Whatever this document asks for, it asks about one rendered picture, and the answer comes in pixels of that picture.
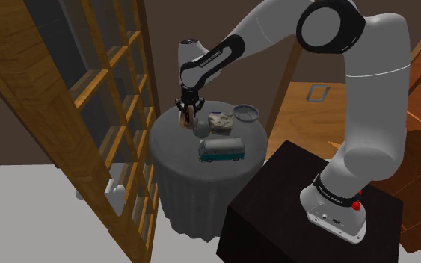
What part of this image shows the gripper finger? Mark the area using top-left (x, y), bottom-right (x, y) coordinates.
top-left (191, 96), bottom-right (206, 119)
top-left (175, 96), bottom-right (188, 117)

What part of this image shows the white rounded figure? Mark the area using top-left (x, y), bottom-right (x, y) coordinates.
top-left (74, 177), bottom-right (127, 217)

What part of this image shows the grey bowl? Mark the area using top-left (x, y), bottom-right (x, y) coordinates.
top-left (233, 104), bottom-right (260, 124)

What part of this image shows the wooden open shelf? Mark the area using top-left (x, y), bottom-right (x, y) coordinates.
top-left (0, 0), bottom-right (161, 263)

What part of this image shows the teal and white toy van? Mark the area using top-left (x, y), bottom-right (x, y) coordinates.
top-left (197, 137), bottom-right (247, 164)

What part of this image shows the grey rectangular frame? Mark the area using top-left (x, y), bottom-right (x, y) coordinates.
top-left (305, 84), bottom-right (331, 102)

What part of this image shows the wooden post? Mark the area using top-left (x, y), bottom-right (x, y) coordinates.
top-left (264, 39), bottom-right (304, 140)

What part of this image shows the grey ball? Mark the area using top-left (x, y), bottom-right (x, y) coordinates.
top-left (193, 120), bottom-right (212, 140)

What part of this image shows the brown doughnut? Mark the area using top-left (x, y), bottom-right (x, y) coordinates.
top-left (179, 109), bottom-right (197, 131)

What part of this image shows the round table with grey cloth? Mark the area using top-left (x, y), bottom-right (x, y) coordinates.
top-left (148, 100), bottom-right (269, 244)

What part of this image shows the dark robot stand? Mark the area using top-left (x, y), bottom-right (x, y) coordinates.
top-left (215, 139), bottom-right (405, 263)

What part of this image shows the beige rock-shaped lump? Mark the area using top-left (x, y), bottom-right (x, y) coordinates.
top-left (208, 111), bottom-right (235, 137)

